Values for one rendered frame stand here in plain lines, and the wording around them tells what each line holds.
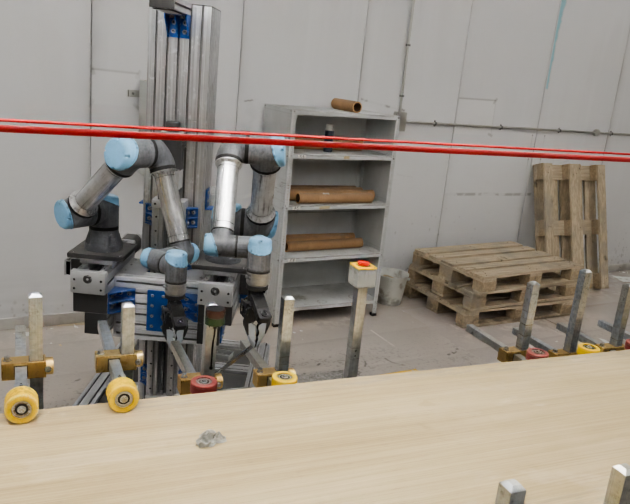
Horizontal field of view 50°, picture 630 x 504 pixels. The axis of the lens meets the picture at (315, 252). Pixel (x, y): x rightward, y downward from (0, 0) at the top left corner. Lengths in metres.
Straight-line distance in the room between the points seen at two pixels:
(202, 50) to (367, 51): 2.70
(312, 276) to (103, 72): 2.22
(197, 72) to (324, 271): 2.98
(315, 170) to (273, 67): 0.84
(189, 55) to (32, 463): 1.74
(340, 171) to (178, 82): 2.69
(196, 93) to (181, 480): 1.68
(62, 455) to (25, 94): 3.10
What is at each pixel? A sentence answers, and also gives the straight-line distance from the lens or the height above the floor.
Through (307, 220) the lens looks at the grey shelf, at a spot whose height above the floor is 0.68.
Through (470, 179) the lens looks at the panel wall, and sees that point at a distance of 6.23.
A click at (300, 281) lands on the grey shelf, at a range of 5.44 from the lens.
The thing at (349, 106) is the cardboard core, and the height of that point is 1.59.
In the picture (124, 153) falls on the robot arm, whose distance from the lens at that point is 2.43.
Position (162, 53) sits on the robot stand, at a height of 1.83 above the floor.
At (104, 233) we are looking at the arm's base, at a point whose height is 1.12.
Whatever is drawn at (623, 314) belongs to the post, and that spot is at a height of 0.98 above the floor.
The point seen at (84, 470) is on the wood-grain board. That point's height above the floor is 0.90.
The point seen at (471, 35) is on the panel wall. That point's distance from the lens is 6.02.
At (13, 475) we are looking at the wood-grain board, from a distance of 1.73.
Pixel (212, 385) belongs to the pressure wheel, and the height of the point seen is 0.91.
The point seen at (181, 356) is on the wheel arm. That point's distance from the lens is 2.35.
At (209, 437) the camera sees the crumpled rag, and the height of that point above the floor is 0.91.
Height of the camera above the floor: 1.84
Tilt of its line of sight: 15 degrees down
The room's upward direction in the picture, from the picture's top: 6 degrees clockwise
